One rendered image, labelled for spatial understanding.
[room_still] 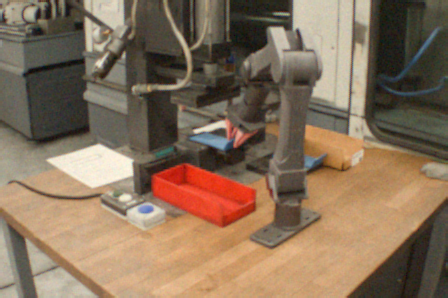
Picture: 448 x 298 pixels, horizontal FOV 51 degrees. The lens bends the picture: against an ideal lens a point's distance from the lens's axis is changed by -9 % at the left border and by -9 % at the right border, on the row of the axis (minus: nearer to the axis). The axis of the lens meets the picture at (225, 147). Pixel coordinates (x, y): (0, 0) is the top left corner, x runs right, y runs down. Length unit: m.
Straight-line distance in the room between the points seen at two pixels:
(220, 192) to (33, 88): 3.30
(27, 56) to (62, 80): 0.41
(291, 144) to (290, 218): 0.17
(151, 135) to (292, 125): 0.67
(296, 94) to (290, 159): 0.15
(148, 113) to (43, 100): 2.96
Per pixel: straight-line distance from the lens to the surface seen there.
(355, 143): 1.62
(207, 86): 1.42
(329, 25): 1.93
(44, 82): 4.50
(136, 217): 1.20
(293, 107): 1.06
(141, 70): 1.59
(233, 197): 1.30
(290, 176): 1.13
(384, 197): 1.39
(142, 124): 1.64
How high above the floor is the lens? 1.48
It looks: 20 degrees down
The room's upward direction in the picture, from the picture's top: straight up
